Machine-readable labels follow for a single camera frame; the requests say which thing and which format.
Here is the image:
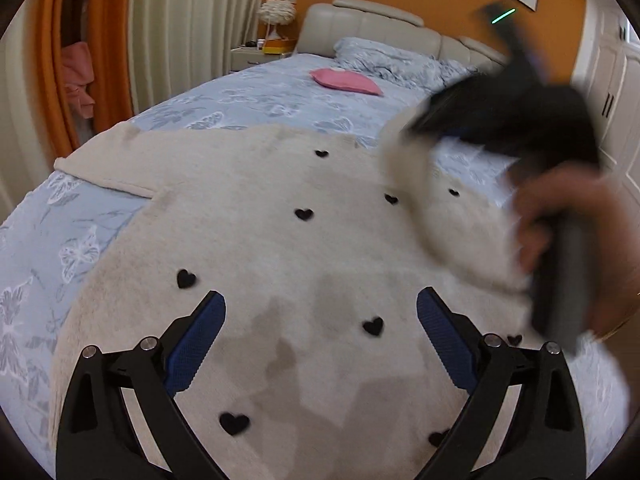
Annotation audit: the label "beige sweater with black hearts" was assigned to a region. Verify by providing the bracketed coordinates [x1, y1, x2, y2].
[49, 124, 528, 479]

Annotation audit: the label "pink hanging clothes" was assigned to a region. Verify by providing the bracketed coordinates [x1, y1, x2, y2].
[61, 41, 94, 119]

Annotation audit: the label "right hand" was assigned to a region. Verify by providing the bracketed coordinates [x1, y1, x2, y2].
[511, 164, 639, 338]

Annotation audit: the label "white wardrobe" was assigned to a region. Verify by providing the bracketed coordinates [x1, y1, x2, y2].
[578, 6, 639, 205]

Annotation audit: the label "left floral pillow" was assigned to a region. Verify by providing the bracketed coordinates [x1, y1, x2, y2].
[334, 37, 477, 94]

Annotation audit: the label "pink folded garment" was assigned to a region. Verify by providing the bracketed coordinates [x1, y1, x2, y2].
[309, 68, 383, 96]

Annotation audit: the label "beige leather headboard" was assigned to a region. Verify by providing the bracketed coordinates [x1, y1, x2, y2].
[295, 0, 506, 70]

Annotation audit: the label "orange box on nightstand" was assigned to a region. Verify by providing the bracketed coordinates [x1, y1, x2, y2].
[262, 38, 297, 55]

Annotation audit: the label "white feather table lamp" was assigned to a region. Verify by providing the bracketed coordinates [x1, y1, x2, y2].
[257, 0, 297, 40]

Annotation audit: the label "left bedside table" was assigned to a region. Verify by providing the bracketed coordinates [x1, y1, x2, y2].
[230, 47, 292, 73]

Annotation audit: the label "cream curtain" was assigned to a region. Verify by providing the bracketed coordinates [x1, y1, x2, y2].
[128, 0, 262, 114]

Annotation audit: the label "orange curtain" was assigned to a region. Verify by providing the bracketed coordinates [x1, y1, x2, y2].
[34, 0, 134, 157]

